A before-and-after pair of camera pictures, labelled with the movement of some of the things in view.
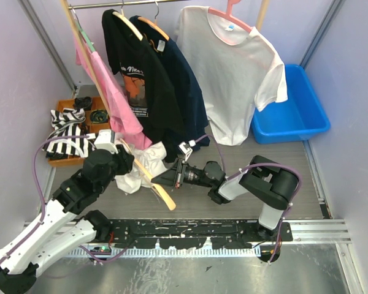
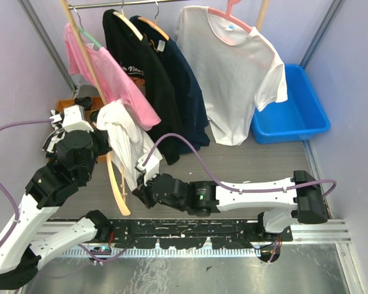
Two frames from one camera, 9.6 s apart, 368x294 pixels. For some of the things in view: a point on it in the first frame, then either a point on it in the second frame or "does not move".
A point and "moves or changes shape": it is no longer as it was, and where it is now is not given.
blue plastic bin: x=299 y=117 does not move
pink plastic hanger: x=228 y=15 does not move
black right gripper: x=174 y=176 -> x=143 y=192
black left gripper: x=125 y=158 -> x=101 y=135
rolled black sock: x=84 y=102 does not move
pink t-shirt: x=125 y=117 -> x=115 y=82
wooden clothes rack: x=262 y=7 does not move
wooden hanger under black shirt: x=130 y=25 does not move
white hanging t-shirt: x=239 y=70 does not move
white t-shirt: x=152 y=158 moves or changes shape
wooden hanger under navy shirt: x=155 y=25 does not move
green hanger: x=90 y=44 -> x=83 y=31
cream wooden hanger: x=158 y=189 moves or changes shape
